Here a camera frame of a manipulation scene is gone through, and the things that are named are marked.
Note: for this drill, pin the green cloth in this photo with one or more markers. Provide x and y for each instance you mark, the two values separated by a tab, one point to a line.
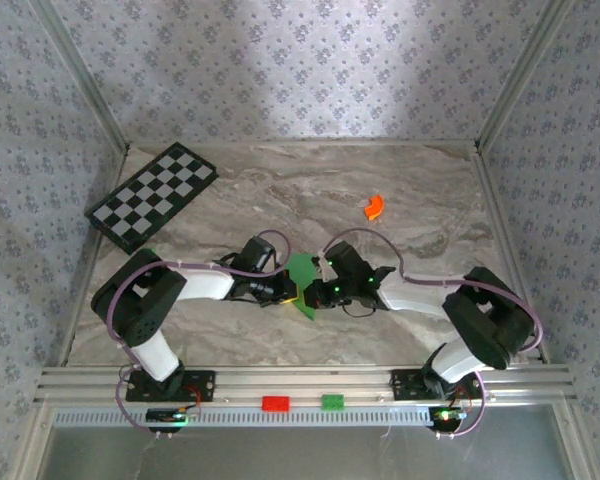
302	267

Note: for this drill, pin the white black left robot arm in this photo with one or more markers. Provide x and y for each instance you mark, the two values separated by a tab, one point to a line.
200	287

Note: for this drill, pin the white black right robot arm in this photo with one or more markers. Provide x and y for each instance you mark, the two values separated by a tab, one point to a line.
415	300

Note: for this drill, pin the orange curved plastic piece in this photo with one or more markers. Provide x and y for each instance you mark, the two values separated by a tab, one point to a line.
375	206

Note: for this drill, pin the green toy brick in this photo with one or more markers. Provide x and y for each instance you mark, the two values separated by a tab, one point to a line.
332	402

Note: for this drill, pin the red toy brick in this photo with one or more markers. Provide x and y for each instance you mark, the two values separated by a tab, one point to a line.
275	403

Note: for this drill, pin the black grey checkerboard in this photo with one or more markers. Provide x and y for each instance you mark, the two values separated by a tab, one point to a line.
150	190

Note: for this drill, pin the grey metal panel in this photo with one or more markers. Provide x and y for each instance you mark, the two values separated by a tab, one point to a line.
305	455

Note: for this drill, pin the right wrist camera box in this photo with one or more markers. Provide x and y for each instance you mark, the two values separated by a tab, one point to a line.
325	270

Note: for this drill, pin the long aluminium mounting rail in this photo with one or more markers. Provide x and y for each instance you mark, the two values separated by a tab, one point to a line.
305	380

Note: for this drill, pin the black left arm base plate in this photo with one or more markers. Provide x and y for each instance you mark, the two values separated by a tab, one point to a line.
202	385

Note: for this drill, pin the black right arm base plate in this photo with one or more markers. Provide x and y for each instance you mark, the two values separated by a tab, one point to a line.
405	385

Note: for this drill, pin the aluminium frame bar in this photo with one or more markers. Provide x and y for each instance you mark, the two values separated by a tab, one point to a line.
305	143
83	75
522	75
505	225

